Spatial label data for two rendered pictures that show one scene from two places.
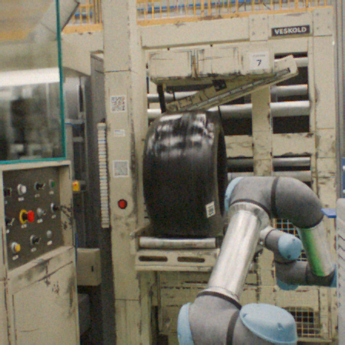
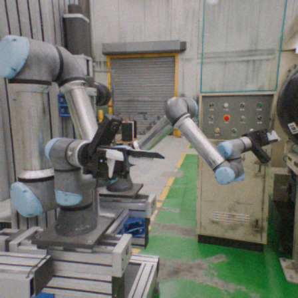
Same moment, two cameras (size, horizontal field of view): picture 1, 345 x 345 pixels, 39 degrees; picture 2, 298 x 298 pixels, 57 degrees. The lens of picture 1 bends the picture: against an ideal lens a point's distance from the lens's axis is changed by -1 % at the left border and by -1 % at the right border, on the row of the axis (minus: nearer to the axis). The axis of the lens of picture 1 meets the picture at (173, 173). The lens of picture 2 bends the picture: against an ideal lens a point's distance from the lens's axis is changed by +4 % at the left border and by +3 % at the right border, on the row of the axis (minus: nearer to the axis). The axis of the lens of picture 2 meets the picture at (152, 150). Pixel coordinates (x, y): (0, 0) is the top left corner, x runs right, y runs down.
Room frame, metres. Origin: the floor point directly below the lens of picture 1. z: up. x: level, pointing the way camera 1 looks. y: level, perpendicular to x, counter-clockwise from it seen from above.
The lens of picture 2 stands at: (1.28, -1.63, 1.17)
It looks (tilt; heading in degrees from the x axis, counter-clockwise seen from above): 10 degrees down; 93
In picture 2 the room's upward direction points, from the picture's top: straight up
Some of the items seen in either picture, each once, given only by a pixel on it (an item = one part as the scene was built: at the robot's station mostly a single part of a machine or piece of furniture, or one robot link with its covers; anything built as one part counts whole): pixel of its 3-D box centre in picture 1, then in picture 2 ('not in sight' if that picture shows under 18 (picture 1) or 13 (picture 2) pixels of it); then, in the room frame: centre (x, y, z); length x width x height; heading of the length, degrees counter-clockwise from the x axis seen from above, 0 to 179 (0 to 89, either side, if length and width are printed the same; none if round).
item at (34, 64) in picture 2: not in sight; (36, 130); (0.87, -0.79, 1.09); 0.15 x 0.12 x 0.55; 55
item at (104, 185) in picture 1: (105, 175); not in sight; (2.24, 0.31, 1.19); 0.05 x 0.04 x 0.48; 167
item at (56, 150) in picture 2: not in sight; (66, 152); (0.99, -0.87, 1.04); 0.11 x 0.08 x 0.09; 146
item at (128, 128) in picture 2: not in sight; (128, 132); (0.10, 6.58, 0.38); 1.20 x 0.80 x 0.76; 89
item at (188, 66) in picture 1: (212, 65); not in sight; (2.48, -0.22, 1.71); 0.61 x 0.25 x 0.15; 77
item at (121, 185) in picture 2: not in sight; (119, 179); (1.02, -0.19, 0.77); 0.15 x 0.15 x 0.10
